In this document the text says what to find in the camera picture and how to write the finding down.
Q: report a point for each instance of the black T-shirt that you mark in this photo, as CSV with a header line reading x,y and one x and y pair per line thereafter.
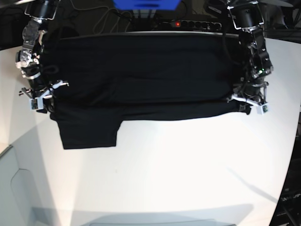
x,y
117,78

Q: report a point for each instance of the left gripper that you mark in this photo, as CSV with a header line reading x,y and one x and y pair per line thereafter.
x,y
252,93

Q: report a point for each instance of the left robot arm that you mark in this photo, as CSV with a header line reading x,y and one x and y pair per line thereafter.
x,y
256,64

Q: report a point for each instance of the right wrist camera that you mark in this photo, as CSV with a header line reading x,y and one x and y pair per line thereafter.
x,y
36,104

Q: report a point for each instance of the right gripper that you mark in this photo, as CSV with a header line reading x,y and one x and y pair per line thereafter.
x,y
42,88

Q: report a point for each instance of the black power strip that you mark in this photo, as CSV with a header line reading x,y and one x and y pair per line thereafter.
x,y
196,25

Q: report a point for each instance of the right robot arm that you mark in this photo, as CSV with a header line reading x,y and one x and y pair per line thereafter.
x,y
28,59

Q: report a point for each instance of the blue plastic box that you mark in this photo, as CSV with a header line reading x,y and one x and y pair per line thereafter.
x,y
146,4

